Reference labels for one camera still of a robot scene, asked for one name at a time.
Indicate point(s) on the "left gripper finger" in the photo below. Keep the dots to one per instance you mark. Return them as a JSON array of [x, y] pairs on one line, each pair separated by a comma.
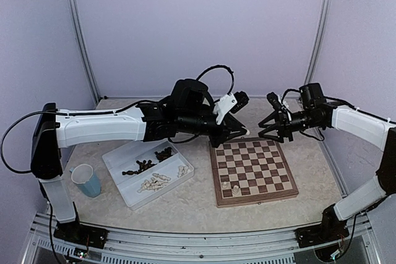
[[228, 135], [232, 123]]

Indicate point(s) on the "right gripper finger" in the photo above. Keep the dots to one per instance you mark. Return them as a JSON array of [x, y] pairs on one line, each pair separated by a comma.
[[269, 120], [265, 134]]

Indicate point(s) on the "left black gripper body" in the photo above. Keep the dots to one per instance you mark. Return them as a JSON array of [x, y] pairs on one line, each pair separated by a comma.
[[190, 123]]

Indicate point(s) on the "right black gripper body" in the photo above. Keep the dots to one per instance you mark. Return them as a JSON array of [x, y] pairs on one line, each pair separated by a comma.
[[286, 125]]

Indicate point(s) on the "wooden chess board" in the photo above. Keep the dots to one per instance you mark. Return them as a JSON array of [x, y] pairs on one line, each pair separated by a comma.
[[257, 166]]

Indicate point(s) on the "white plastic tray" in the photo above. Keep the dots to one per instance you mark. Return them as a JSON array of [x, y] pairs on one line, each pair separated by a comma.
[[124, 158]]

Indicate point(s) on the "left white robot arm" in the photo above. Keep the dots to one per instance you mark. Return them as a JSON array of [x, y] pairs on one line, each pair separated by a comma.
[[143, 121]]

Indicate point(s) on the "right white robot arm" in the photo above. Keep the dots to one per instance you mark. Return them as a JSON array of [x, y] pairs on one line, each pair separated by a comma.
[[369, 139]]

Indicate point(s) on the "dark chess pieces pile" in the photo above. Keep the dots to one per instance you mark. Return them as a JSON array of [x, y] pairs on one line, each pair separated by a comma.
[[147, 164]]

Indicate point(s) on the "white chess pieces pile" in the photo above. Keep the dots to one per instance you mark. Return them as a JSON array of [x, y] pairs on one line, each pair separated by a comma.
[[156, 182]]

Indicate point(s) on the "dark green cup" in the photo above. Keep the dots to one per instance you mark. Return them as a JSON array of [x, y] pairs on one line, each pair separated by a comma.
[[206, 117]]

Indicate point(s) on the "white pawns group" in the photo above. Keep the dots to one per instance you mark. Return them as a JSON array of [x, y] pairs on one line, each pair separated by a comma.
[[182, 170]]

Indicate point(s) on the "light blue pitcher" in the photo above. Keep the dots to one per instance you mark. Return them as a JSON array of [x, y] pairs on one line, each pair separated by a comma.
[[85, 178]]

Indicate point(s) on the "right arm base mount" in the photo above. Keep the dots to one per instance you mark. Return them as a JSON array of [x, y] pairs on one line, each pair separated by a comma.
[[318, 234]]

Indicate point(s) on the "right aluminium frame post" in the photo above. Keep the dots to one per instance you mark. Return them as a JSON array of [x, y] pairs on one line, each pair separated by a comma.
[[320, 32]]

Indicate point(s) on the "aluminium frame post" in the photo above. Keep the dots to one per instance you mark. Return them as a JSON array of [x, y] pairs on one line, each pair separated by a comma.
[[320, 32], [79, 36]]

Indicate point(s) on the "aluminium front rail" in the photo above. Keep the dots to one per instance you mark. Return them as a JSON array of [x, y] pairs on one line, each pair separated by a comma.
[[132, 246]]

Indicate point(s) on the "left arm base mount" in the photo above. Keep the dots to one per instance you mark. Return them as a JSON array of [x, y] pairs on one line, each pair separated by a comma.
[[81, 234]]

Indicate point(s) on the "left aluminium frame post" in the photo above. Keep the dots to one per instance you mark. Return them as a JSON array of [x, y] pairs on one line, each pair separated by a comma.
[[79, 36]]

